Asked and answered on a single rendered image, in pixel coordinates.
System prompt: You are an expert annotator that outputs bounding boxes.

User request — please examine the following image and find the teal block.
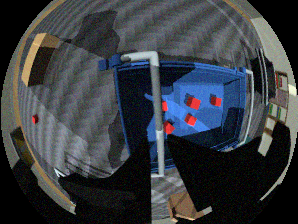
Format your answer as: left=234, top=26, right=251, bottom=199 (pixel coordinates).
left=245, top=136, right=251, bottom=144

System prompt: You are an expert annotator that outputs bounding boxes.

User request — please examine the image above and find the blue plastic tray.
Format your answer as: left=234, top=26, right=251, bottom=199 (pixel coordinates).
left=98, top=53, right=246, bottom=172

